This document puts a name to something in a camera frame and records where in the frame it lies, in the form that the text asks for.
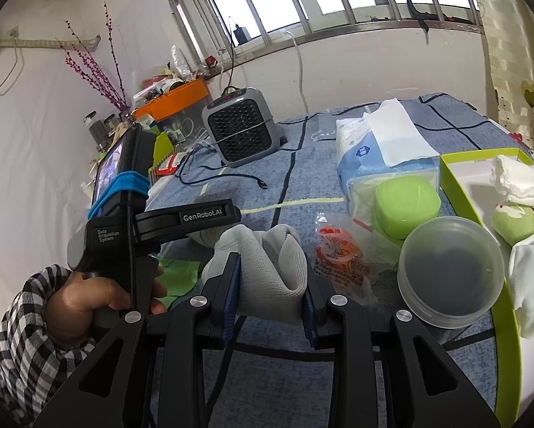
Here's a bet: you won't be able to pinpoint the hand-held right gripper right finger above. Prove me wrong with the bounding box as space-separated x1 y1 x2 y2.
302 274 502 428

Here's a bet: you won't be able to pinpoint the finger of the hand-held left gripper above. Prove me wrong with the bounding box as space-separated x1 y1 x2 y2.
178 199 242 244

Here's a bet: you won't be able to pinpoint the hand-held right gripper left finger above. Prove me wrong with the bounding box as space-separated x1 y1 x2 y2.
32 252 243 428

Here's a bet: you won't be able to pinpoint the grey sock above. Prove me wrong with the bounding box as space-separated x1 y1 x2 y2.
189 224 309 326

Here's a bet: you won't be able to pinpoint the green tray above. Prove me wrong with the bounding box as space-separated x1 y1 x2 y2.
440 146 534 426

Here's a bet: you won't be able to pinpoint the white towel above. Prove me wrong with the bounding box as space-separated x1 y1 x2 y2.
491 155 534 215

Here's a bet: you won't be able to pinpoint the person's left forearm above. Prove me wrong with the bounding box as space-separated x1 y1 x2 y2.
0 265 98 411

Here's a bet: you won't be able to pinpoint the person's left hand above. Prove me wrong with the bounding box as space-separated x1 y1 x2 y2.
44 264 168 348

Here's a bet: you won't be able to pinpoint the green cloth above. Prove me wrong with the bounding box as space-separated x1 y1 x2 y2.
153 256 203 308

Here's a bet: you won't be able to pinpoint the orange snack packet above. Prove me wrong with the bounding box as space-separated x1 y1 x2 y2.
314 226 379 304

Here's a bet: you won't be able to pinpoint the red white packet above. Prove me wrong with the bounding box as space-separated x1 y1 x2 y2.
153 152 185 175

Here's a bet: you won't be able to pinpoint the grey space heater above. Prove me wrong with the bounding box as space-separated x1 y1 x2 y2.
201 86 282 168

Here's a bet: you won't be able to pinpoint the lime green box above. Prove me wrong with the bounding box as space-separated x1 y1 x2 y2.
153 131 183 165

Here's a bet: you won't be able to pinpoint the orange lidded storage bin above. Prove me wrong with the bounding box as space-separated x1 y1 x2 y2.
131 78 212 143

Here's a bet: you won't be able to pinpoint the red dried flower branches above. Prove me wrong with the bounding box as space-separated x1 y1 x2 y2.
57 2 131 117

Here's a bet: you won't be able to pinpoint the white blue tissue pack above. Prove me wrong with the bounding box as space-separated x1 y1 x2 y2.
335 99 442 188

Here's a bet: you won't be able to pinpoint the green lidded container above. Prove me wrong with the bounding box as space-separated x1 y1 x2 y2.
346 170 443 250

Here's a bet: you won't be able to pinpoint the clear round plastic container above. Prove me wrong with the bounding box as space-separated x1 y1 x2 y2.
397 216 505 328

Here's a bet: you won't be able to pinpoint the metal window grille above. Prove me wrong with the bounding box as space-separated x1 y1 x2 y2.
160 0 486 61

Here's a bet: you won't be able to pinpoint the green plush toy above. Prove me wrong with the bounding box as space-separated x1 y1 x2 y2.
491 202 534 247

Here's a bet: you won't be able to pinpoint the dark hook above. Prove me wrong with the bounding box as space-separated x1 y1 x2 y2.
405 0 433 45

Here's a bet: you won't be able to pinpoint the patterned curtain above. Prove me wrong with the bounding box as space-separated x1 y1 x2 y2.
472 0 534 157

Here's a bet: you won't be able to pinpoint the black cable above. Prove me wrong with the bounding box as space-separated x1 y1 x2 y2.
178 143 268 190

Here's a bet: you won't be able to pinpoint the white hose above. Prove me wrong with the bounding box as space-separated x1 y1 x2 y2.
285 30 310 112

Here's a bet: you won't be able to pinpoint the beige wall pipe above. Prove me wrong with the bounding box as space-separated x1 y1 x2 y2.
0 36 102 52

